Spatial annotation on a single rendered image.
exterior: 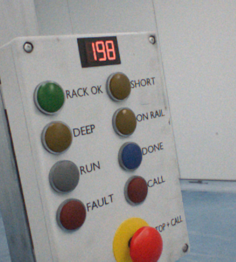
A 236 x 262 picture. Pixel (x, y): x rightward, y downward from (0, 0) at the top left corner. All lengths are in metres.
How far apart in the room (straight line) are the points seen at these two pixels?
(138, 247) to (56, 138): 0.13
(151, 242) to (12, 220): 0.15
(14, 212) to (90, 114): 0.13
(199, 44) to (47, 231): 3.32
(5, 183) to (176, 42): 3.39
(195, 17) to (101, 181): 3.31
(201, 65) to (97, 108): 3.25
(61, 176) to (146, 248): 0.11
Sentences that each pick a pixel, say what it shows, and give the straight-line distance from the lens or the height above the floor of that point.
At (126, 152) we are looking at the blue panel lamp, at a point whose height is 0.96.
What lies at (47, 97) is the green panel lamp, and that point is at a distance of 0.35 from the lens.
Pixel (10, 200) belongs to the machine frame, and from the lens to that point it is 0.43.
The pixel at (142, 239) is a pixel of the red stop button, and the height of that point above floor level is 0.88.
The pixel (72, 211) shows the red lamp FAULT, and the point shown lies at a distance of 0.36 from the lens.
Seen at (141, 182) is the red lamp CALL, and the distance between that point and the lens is 0.41.
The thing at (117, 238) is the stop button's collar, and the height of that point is 0.88.
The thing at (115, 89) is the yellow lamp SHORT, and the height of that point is 1.03.
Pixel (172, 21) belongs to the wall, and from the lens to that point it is 3.78.
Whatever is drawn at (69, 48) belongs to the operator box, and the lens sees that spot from 0.37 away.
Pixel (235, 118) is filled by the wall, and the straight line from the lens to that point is 3.51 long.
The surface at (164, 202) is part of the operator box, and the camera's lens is 0.44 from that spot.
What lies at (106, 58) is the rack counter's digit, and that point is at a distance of 0.39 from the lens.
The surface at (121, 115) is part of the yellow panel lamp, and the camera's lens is 0.39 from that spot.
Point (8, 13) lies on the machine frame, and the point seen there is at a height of 1.12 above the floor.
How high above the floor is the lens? 1.02
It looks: 6 degrees down
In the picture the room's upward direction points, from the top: 10 degrees counter-clockwise
